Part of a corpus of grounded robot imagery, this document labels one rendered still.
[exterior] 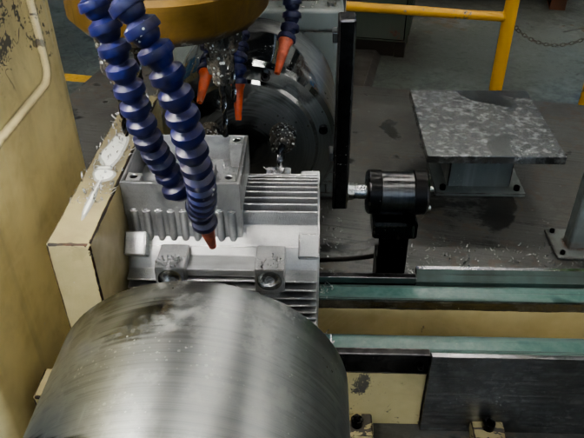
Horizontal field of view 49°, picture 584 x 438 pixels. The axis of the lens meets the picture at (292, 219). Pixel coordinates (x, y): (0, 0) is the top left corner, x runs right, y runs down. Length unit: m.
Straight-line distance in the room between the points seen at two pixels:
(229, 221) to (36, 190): 0.24
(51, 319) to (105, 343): 0.36
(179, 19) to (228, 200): 0.20
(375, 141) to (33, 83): 0.82
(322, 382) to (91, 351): 0.17
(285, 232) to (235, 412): 0.29
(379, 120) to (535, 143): 0.42
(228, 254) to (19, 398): 0.28
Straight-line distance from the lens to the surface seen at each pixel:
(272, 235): 0.68
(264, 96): 0.88
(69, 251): 0.60
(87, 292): 0.63
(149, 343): 0.46
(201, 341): 0.45
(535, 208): 1.28
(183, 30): 0.54
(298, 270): 0.67
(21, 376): 0.78
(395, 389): 0.81
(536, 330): 0.92
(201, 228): 0.55
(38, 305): 0.80
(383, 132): 1.46
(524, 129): 1.28
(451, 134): 1.23
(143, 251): 0.68
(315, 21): 1.07
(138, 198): 0.67
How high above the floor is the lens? 1.49
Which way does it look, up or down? 36 degrees down
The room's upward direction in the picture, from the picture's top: 1 degrees counter-clockwise
